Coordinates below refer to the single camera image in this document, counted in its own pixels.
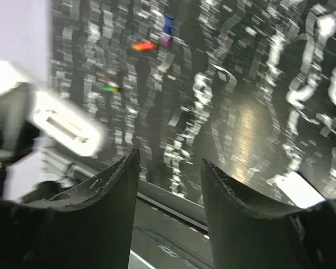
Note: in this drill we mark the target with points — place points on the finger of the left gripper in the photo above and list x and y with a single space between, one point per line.
17 134

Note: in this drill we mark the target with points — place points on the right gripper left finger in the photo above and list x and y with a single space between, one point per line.
87 226

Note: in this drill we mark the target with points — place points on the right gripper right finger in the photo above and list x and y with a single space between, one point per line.
250 230

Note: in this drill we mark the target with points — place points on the white remote control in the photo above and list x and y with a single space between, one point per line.
59 118

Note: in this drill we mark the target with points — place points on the white battery compartment cover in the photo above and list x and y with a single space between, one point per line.
298 190

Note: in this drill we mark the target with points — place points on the red AAA battery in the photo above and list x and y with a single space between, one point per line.
144 46

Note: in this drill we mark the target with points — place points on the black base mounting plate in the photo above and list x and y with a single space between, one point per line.
161 237

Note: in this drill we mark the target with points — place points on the green AAA battery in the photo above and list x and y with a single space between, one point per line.
111 87

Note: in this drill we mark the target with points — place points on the blue AAA battery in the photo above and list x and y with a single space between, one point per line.
166 35

